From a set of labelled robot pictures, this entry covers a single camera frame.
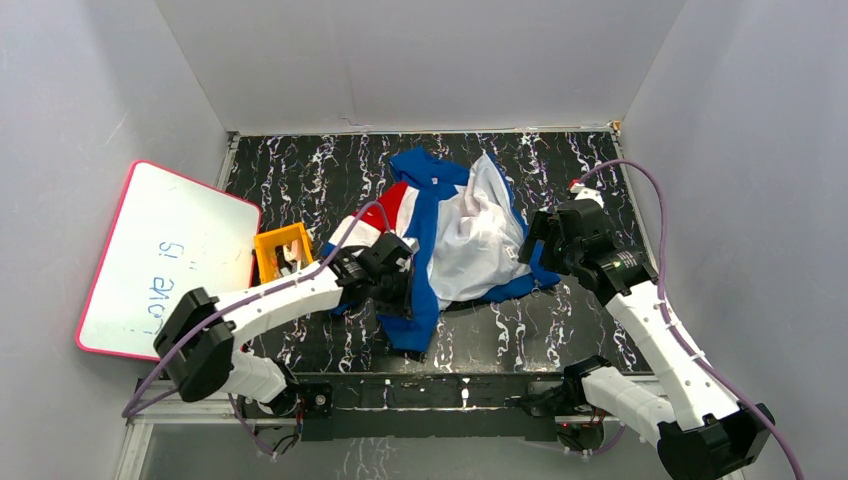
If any blue red white jacket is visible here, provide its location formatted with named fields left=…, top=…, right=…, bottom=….
left=321, top=148, right=560, bottom=352

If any orange plastic box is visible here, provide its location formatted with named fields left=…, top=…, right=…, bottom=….
left=253, top=222, right=313, bottom=284

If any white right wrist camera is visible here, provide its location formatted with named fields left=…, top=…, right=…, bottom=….
left=569, top=179, right=604, bottom=209

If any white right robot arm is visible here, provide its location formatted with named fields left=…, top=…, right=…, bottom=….
left=516, top=199, right=773, bottom=479

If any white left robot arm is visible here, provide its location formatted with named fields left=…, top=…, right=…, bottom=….
left=154, top=232, right=417, bottom=416

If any pink-framed whiteboard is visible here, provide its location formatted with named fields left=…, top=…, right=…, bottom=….
left=76, top=161, right=261, bottom=360

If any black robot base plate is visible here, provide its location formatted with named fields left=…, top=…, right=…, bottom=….
left=236, top=373, right=624, bottom=454

